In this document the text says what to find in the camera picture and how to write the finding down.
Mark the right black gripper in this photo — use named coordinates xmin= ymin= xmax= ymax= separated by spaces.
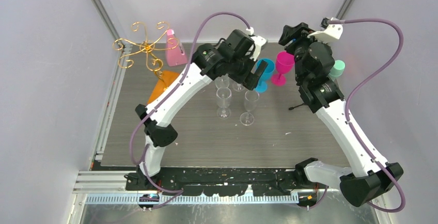
xmin=278 ymin=22 xmax=330 ymax=84

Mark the blue wine glass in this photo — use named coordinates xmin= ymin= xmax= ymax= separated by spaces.
xmin=255 ymin=58 xmax=275 ymax=93

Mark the pink wine glass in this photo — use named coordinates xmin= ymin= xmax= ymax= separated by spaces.
xmin=271 ymin=52 xmax=295 ymax=86

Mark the clear wine glass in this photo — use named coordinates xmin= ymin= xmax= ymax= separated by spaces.
xmin=240 ymin=90 xmax=260 ymax=126
xmin=231 ymin=82 xmax=244 ymax=92
xmin=216 ymin=87 xmax=232 ymax=119
xmin=214 ymin=75 xmax=230 ymax=89

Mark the clear wine glass top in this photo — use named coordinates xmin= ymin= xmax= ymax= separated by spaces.
xmin=240 ymin=90 xmax=260 ymax=126

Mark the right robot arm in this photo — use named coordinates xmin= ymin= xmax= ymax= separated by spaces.
xmin=278 ymin=19 xmax=403 ymax=207

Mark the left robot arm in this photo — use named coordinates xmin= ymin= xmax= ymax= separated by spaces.
xmin=134 ymin=29 xmax=268 ymax=190

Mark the orange wooden rack base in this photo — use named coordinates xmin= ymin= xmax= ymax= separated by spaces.
xmin=147 ymin=70 xmax=179 ymax=104

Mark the mint green cylinder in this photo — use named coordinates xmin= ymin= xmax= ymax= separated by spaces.
xmin=329 ymin=60 xmax=346 ymax=81

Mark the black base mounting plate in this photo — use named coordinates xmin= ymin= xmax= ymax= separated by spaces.
xmin=125 ymin=166 xmax=330 ymax=198

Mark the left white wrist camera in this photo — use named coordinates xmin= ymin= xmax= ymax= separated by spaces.
xmin=245 ymin=27 xmax=268 ymax=62

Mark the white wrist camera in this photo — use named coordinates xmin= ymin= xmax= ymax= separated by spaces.
xmin=245 ymin=27 xmax=268 ymax=62
xmin=307 ymin=18 xmax=343 ymax=43

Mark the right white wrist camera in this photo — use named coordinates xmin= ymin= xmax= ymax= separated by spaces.
xmin=307 ymin=18 xmax=343 ymax=43

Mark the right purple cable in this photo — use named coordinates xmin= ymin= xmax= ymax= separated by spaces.
xmin=328 ymin=18 xmax=406 ymax=214

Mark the purple cable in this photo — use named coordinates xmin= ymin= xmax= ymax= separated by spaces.
xmin=328 ymin=18 xmax=406 ymax=214
xmin=128 ymin=11 xmax=254 ymax=211

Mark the gold wire glass rack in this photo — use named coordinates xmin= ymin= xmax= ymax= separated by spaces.
xmin=112 ymin=21 xmax=180 ymax=89

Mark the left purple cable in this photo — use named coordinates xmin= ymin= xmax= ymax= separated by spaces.
xmin=128 ymin=11 xmax=254 ymax=211

